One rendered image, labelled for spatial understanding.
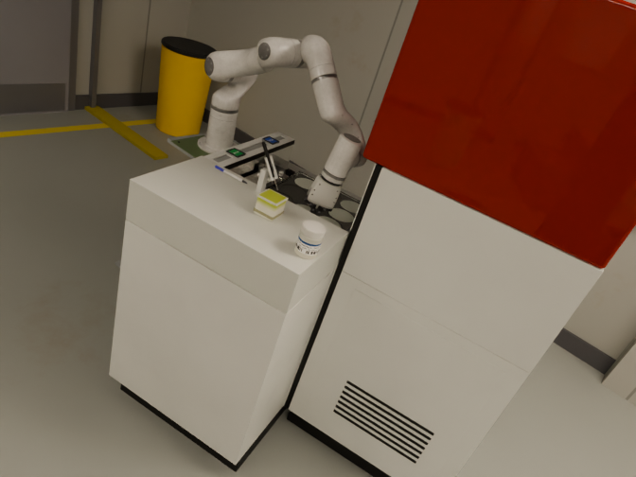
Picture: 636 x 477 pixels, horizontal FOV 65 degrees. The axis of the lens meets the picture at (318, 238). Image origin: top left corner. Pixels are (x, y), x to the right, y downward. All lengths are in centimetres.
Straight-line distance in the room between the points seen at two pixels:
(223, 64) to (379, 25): 185
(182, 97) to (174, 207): 285
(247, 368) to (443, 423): 72
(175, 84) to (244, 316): 303
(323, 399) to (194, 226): 92
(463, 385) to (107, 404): 136
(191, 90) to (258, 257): 304
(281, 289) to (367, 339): 50
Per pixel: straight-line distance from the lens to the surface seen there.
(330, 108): 168
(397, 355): 180
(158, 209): 160
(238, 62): 207
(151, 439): 213
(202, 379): 183
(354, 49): 386
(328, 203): 173
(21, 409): 223
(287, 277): 139
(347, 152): 164
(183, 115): 442
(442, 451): 200
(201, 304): 164
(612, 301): 350
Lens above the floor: 174
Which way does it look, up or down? 30 degrees down
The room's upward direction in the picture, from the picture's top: 19 degrees clockwise
